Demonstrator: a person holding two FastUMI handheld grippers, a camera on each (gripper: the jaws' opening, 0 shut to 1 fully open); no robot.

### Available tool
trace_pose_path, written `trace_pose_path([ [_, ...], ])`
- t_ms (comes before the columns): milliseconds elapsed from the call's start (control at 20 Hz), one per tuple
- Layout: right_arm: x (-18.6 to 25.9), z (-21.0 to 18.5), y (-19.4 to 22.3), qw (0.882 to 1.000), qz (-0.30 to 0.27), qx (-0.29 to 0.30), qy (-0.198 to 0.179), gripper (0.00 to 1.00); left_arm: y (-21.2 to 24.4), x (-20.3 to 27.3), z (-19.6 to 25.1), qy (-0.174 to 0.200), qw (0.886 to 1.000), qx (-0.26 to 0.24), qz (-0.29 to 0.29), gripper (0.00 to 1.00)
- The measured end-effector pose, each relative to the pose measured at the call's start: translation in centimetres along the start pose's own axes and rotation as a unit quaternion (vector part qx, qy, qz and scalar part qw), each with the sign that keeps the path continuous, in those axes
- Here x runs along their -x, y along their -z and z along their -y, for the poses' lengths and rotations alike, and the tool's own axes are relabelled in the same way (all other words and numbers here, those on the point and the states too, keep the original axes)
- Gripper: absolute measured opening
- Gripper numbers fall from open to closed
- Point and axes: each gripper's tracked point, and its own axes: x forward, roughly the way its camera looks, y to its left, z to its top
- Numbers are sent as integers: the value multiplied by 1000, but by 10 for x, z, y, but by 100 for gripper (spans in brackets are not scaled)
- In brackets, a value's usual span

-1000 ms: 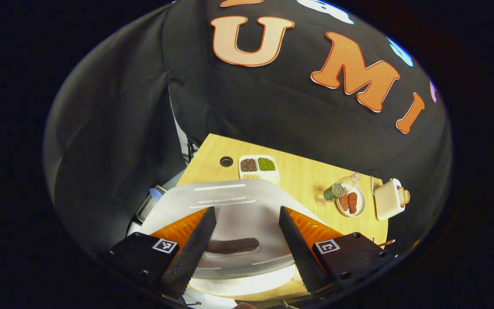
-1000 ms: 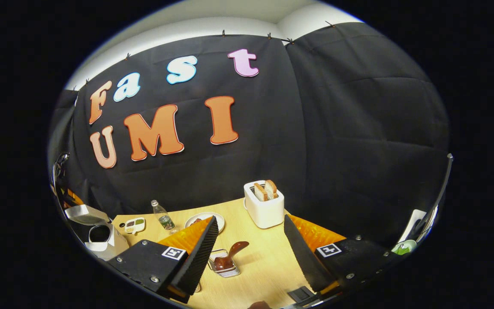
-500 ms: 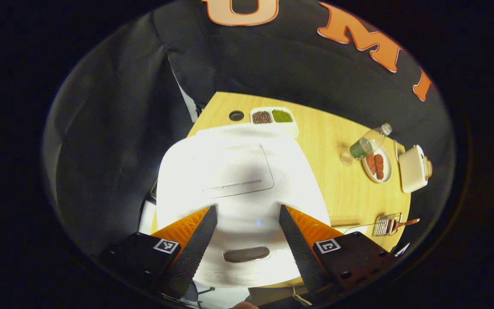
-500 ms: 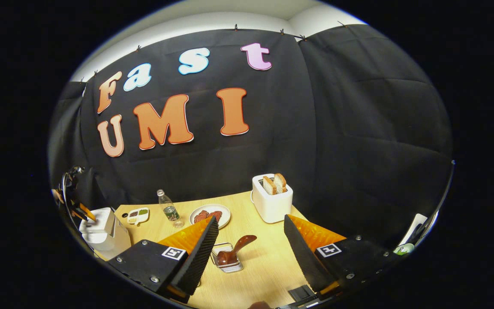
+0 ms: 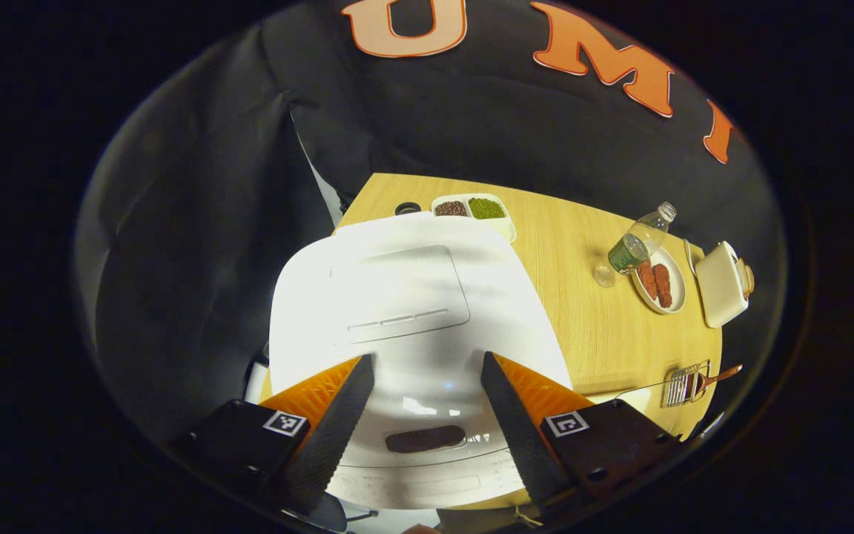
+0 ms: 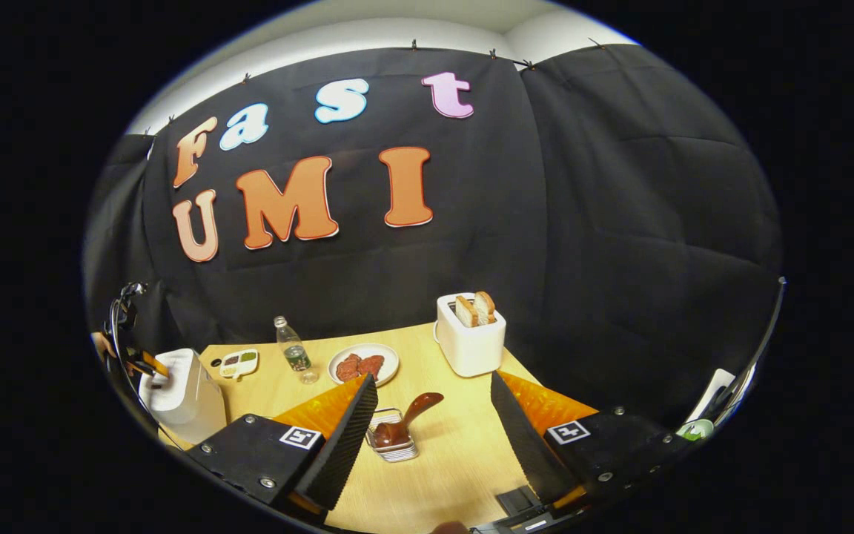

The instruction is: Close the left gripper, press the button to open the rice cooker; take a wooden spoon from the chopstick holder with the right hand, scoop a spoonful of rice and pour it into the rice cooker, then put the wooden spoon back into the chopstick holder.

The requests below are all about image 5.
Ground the white divided bean dish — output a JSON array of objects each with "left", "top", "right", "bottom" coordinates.
[{"left": 431, "top": 194, "right": 517, "bottom": 244}]

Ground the white round plate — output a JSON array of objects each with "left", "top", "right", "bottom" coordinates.
[{"left": 631, "top": 248, "right": 687, "bottom": 315}]

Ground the metal wire chopstick holder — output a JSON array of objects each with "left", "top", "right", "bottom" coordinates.
[{"left": 661, "top": 360, "right": 712, "bottom": 409}]

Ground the clear plastic water bottle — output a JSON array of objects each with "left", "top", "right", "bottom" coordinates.
[{"left": 593, "top": 202, "right": 678, "bottom": 289}]

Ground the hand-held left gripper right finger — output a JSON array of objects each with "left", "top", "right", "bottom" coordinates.
[{"left": 480, "top": 352, "right": 683, "bottom": 518}]

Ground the white toaster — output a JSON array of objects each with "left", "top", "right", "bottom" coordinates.
[{"left": 695, "top": 241, "right": 750, "bottom": 329}]

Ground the black backdrop cloth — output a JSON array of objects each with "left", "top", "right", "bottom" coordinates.
[{"left": 75, "top": 0, "right": 787, "bottom": 446}]

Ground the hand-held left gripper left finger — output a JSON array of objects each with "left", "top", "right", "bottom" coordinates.
[{"left": 168, "top": 355, "right": 376, "bottom": 517}]

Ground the white rice cooker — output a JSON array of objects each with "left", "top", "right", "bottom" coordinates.
[{"left": 268, "top": 211, "right": 575, "bottom": 512}]

